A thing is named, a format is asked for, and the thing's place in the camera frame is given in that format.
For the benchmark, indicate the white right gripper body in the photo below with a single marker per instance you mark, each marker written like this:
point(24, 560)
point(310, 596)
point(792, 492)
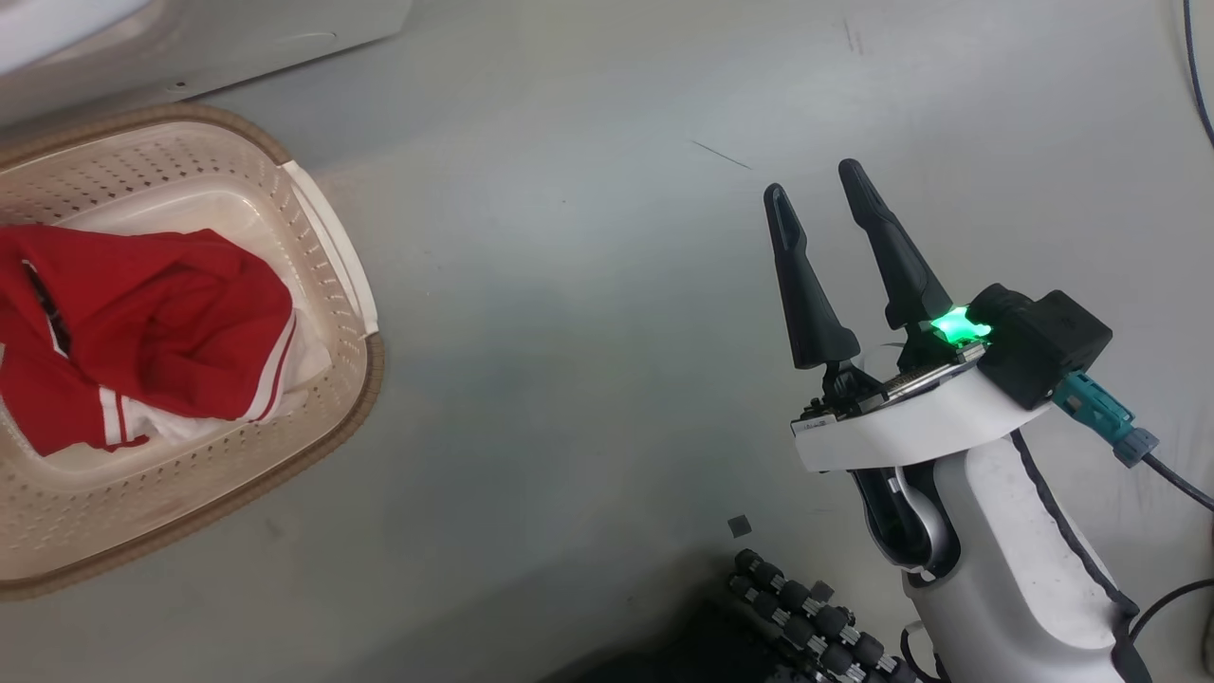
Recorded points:
point(920, 427)

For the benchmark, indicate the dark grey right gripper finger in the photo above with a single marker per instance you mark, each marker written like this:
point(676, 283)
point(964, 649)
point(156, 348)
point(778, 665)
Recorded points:
point(811, 323)
point(901, 275)

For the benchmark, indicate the red and white garment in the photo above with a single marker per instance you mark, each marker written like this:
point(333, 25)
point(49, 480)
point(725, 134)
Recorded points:
point(161, 323)

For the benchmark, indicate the cream plastic laundry basket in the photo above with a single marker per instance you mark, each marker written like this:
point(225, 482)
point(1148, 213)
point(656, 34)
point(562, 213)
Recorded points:
point(190, 484)

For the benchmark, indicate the white front-load washing machine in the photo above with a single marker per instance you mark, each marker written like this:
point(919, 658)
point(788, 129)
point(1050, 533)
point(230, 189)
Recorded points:
point(190, 47)

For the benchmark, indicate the small grey square floor scrap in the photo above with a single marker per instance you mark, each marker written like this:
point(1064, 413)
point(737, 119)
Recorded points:
point(740, 526)

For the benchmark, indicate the black roller base wheel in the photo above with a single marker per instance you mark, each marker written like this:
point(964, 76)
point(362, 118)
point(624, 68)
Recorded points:
point(816, 617)

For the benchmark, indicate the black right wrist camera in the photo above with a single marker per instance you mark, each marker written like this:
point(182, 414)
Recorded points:
point(1053, 346)

